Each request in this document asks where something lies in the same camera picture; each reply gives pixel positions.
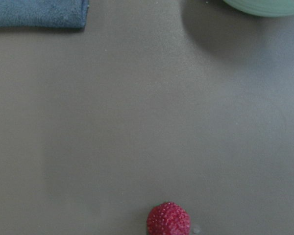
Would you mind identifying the grey folded cloth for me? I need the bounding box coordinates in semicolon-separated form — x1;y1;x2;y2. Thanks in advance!
0;0;89;28

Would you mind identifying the mint green bowl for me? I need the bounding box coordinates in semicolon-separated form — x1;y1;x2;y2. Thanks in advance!
224;0;294;17

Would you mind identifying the red strawberry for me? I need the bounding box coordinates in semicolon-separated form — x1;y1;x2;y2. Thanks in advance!
147;202;191;235

